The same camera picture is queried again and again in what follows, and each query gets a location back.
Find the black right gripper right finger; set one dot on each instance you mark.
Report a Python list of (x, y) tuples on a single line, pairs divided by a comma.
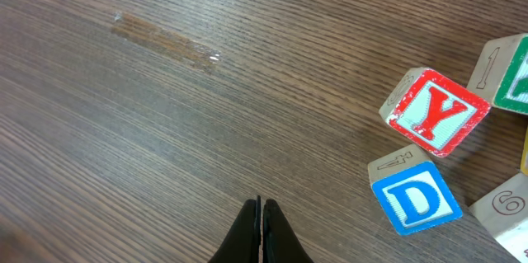
[(280, 244)]

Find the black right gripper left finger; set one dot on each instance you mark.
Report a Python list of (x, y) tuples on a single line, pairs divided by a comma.
[(242, 242)]

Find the blue side block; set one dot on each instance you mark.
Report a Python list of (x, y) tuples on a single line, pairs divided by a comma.
[(411, 191)]

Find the red Y letter block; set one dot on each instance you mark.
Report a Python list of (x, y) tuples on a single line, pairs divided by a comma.
[(433, 111)]

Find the green side picture block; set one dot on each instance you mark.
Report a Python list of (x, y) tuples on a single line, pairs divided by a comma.
[(503, 212)]

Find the yellow side picture block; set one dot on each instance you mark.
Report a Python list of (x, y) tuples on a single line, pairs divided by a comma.
[(524, 156)]

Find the green N letter block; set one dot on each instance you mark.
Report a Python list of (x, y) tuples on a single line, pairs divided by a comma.
[(500, 75)]

